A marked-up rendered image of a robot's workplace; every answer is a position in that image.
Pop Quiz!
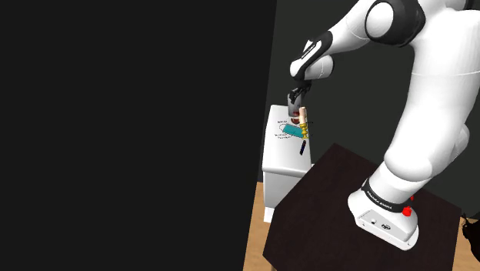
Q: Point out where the grey cup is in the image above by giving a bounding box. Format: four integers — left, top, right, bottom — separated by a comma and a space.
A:
287, 94, 302, 117

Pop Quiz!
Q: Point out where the yellow and beige candlestick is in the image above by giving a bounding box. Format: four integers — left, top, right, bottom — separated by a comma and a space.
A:
298, 106, 311, 141

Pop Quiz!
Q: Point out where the white cabinet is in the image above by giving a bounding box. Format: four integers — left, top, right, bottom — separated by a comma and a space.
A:
261, 104, 315, 223

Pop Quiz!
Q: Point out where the dark robot stand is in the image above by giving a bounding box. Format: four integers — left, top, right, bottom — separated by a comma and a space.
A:
262, 142, 463, 271

